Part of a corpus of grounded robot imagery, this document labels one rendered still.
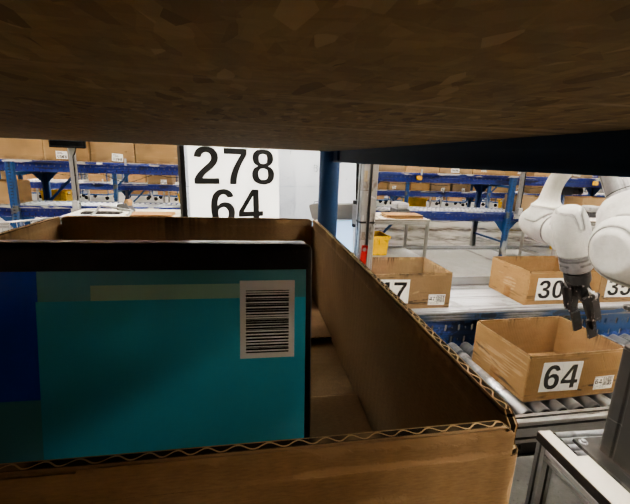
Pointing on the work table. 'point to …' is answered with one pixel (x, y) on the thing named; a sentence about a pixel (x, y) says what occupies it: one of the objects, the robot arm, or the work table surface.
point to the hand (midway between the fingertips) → (583, 325)
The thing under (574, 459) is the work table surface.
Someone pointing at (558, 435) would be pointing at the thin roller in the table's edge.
